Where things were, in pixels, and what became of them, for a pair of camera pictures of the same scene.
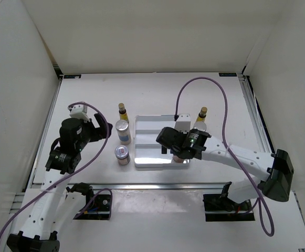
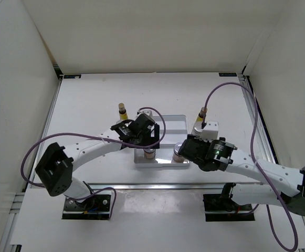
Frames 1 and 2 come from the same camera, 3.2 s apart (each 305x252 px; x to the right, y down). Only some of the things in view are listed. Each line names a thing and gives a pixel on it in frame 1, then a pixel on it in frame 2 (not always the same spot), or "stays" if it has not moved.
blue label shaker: x=200 y=125 stays
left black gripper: x=101 y=132 -> x=151 y=140
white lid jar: x=178 y=160 stays
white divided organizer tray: x=147 y=150 stays
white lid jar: x=122 y=154 -> x=149 y=153
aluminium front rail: x=67 y=186 stays
